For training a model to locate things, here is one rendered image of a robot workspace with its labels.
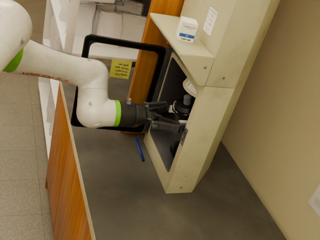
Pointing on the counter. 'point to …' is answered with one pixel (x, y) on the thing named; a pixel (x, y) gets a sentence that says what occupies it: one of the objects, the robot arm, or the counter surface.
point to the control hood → (185, 48)
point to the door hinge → (160, 82)
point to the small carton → (186, 29)
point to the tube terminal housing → (215, 85)
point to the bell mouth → (189, 87)
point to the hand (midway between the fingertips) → (184, 116)
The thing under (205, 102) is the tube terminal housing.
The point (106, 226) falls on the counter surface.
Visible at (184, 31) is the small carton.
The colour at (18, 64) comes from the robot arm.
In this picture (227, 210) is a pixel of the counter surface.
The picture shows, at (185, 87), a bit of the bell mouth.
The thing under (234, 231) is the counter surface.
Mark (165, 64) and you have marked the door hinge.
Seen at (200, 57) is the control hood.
